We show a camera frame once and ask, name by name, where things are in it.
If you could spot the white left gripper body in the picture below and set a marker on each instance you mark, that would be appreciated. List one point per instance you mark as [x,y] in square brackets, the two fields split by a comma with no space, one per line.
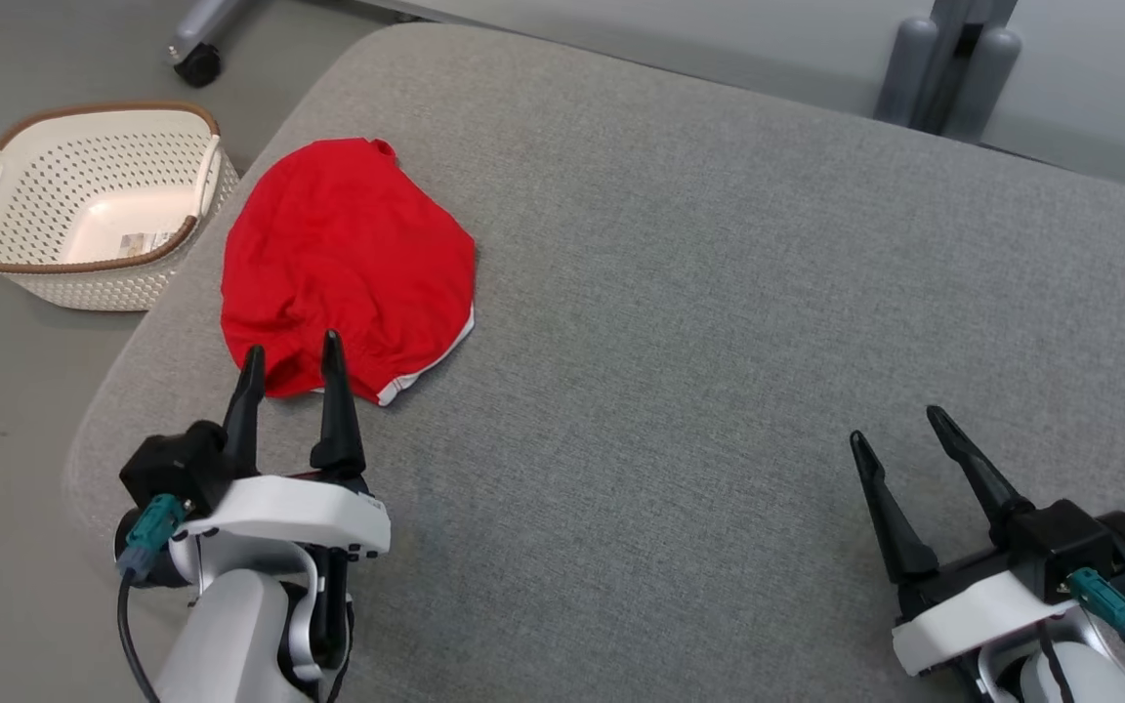
[299,508]

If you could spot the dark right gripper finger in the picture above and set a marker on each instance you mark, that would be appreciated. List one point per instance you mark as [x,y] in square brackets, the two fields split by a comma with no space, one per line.
[895,517]
[978,469]

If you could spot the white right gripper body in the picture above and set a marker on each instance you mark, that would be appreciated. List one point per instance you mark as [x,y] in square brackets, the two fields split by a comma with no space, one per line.
[973,615]

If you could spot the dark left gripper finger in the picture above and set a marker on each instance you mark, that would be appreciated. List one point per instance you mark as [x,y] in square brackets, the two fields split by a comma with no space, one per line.
[336,420]
[245,420]

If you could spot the red shorts white trim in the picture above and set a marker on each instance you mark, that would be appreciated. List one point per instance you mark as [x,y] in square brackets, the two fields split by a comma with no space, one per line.
[348,254]

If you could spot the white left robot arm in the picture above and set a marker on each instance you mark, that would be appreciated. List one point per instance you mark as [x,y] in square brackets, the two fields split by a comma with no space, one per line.
[230,635]

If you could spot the white perforated laundry basket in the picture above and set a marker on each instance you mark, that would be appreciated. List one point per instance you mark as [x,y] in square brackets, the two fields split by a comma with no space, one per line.
[84,195]

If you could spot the grey partition leg with caster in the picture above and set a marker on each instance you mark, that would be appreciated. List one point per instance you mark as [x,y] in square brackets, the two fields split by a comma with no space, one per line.
[199,63]

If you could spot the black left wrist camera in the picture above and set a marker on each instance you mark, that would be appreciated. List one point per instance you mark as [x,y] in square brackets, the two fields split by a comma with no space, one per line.
[172,464]

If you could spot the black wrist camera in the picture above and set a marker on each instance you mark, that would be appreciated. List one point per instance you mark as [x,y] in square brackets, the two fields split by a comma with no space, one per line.
[172,464]
[1061,547]

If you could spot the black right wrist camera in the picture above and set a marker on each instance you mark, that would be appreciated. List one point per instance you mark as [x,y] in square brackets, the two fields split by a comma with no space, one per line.
[1061,547]

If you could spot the grey metal partition post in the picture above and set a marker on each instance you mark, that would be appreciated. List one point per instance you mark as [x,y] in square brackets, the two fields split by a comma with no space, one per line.
[904,68]

